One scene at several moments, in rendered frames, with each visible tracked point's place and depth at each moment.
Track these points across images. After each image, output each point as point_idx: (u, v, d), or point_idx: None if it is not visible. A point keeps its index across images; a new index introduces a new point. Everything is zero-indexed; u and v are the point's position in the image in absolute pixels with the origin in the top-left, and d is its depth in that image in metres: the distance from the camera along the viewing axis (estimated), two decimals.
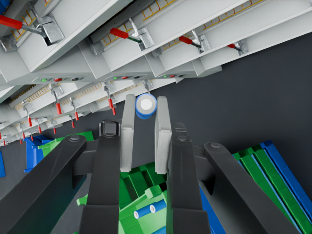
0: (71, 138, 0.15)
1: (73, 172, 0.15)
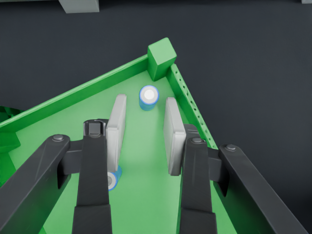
0: (55, 138, 0.15)
1: (56, 172, 0.15)
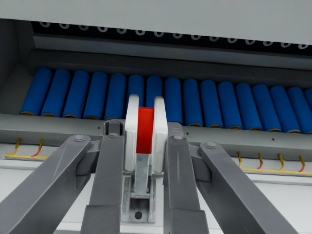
0: (75, 138, 0.15)
1: (77, 172, 0.15)
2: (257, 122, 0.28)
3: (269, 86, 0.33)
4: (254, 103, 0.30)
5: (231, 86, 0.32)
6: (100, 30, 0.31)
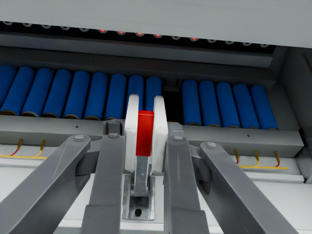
0: (75, 138, 0.15)
1: (77, 172, 0.15)
2: None
3: None
4: (1, 85, 0.29)
5: None
6: None
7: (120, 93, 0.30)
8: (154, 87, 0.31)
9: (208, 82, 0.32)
